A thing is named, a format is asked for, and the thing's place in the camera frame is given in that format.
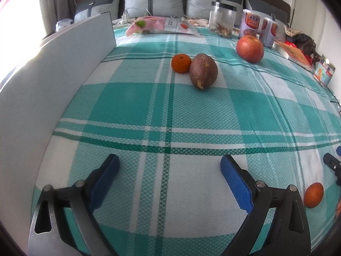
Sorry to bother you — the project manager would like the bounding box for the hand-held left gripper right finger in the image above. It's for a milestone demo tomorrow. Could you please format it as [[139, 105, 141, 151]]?
[[221, 154, 312, 256]]

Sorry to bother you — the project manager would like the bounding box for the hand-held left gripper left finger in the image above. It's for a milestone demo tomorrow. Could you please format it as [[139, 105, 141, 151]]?
[[28, 154, 120, 256]]

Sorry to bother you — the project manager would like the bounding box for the brown egg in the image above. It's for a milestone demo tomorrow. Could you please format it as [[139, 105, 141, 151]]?
[[304, 183, 325, 208]]

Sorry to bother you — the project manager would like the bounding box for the brown sweet potato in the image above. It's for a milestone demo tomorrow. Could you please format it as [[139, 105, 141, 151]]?
[[189, 53, 218, 90]]

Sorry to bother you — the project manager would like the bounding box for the orange mandarin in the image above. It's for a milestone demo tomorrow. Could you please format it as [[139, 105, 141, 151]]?
[[171, 54, 192, 73]]

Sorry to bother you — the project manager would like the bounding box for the red apple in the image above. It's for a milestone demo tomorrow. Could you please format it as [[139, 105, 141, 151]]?
[[236, 35, 265, 64]]

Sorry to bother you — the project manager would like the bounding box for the opened colourful tin can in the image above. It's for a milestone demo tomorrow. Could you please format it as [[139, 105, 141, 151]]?
[[313, 55, 336, 87]]

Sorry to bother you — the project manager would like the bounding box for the teal checkered blanket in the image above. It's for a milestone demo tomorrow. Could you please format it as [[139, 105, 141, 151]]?
[[30, 24, 341, 256]]

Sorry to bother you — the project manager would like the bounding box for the orange book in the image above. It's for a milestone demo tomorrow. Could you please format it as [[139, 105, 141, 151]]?
[[273, 39, 315, 72]]

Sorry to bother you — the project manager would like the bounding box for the white board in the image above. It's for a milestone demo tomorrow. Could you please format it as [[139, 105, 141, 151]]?
[[0, 12, 117, 246]]

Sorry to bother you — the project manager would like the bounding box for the dark bag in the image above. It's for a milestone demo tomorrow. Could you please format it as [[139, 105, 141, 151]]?
[[285, 27, 320, 59]]

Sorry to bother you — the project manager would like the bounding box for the red labelled tin can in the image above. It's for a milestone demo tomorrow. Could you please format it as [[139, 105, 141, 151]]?
[[238, 9, 263, 39], [260, 17, 280, 49]]

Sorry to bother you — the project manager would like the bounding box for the pink plastic packet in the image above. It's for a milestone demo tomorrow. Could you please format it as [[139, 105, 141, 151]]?
[[125, 16, 167, 36]]

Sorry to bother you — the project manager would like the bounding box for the clear plastic bag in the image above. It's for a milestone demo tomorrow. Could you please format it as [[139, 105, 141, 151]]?
[[55, 19, 74, 31]]

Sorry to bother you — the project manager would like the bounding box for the clear jar with black lid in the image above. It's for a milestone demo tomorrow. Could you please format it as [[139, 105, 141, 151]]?
[[208, 1, 237, 38]]

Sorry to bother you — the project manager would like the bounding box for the white printed leaflet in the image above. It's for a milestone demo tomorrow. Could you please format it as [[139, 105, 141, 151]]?
[[164, 17, 201, 36]]

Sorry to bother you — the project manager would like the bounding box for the white power strip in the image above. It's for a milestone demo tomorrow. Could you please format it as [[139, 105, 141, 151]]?
[[117, 10, 134, 23]]

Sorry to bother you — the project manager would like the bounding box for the grey curtain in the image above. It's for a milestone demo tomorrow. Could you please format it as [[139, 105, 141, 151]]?
[[37, 0, 76, 36]]

